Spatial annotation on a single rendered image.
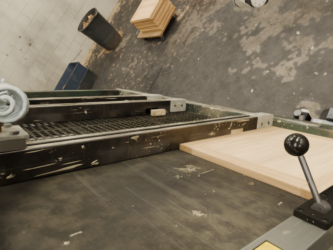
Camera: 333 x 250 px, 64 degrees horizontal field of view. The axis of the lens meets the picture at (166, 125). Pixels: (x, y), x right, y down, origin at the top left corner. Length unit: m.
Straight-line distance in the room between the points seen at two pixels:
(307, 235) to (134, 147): 0.48
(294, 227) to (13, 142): 0.53
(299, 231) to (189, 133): 0.52
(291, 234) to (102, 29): 4.87
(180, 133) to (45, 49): 5.19
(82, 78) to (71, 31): 1.38
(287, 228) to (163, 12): 3.85
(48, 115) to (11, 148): 0.61
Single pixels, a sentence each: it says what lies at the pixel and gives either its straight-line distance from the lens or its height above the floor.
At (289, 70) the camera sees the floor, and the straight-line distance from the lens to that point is 2.62.
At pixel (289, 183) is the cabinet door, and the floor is 1.37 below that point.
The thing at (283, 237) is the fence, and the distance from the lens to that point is 0.41.
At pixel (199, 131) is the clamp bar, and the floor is 1.31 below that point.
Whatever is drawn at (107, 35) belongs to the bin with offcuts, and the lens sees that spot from 5.15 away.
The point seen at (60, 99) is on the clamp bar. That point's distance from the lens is 1.48.
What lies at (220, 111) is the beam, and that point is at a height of 0.90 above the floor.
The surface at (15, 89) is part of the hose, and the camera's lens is 0.50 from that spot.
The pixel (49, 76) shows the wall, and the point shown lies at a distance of 5.90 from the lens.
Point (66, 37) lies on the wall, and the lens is 6.03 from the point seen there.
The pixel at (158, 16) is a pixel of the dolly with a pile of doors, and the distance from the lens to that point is 4.05.
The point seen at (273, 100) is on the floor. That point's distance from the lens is 2.49.
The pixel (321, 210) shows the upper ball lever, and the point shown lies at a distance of 0.48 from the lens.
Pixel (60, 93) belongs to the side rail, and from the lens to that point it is 2.09.
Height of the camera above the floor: 1.96
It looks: 40 degrees down
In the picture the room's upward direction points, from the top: 55 degrees counter-clockwise
